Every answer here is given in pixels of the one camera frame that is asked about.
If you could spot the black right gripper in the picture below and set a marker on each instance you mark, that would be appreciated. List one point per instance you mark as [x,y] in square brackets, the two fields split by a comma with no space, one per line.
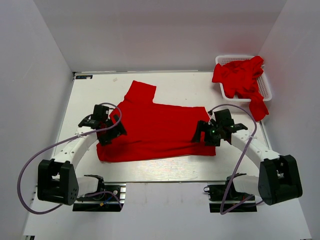
[204,126]

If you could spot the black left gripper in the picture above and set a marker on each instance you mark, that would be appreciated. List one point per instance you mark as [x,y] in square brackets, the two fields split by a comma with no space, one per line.
[117,131]

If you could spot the red t shirt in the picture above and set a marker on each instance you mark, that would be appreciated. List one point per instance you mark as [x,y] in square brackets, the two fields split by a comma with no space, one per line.
[154,131]

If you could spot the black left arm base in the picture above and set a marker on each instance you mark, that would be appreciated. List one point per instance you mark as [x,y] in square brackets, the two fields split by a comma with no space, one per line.
[112,199]

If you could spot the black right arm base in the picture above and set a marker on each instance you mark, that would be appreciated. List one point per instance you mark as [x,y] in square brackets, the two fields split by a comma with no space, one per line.
[216,191]

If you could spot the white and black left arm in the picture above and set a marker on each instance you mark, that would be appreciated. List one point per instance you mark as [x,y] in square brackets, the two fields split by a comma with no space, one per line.
[57,181]

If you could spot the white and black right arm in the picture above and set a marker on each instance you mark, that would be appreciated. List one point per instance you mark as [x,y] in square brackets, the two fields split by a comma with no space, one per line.
[278,179]

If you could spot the red t shirts in basket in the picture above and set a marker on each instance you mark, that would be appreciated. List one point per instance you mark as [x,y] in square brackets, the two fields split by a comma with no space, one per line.
[239,78]

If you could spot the blue label sticker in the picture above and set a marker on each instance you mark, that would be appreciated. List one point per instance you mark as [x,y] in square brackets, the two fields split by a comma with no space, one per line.
[83,77]

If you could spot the white plastic basket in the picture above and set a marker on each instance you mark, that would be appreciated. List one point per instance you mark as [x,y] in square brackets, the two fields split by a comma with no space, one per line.
[262,81]

